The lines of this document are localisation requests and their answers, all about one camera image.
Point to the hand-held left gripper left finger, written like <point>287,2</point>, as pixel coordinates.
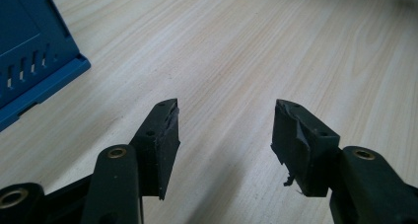
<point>157,151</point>

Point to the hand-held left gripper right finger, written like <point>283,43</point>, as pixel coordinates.
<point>305,155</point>

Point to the blue plastic file rack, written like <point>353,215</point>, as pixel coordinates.
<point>29,46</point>

